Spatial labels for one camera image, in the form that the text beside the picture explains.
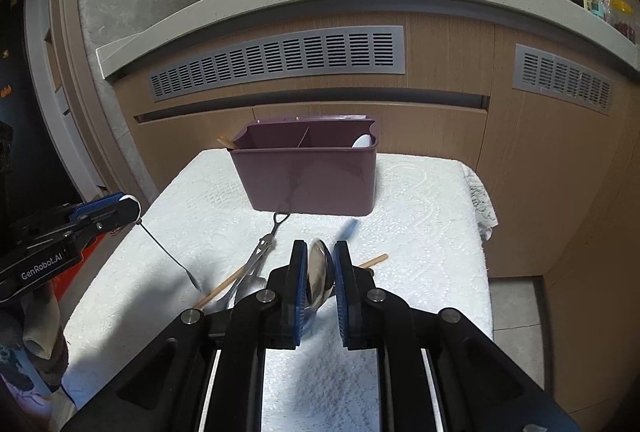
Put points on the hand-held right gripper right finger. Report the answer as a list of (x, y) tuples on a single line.
[(340, 297)]

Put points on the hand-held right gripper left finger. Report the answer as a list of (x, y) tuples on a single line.
[(299, 297)]

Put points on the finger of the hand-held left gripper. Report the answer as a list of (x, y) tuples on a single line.
[(97, 207), (107, 223)]

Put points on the metal tongs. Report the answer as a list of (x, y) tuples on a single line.
[(257, 254)]

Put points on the small thin metal fork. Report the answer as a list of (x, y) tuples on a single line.
[(165, 252)]

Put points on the wooden chopstick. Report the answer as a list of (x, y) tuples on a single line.
[(226, 143), (220, 288)]

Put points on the purple plastic utensil holder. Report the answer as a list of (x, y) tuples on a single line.
[(300, 177)]

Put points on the person's left hand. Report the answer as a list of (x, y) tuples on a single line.
[(42, 327)]

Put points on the red plastic object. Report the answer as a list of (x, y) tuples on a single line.
[(70, 269)]

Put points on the white textured cloth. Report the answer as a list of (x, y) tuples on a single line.
[(425, 262)]

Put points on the white ceramic spoon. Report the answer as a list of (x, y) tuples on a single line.
[(363, 141)]

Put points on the long grey vent grille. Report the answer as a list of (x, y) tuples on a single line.
[(280, 60)]

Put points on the wooden kitchen cabinet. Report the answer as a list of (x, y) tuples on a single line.
[(550, 192)]

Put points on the short grey vent grille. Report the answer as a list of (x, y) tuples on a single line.
[(562, 80)]

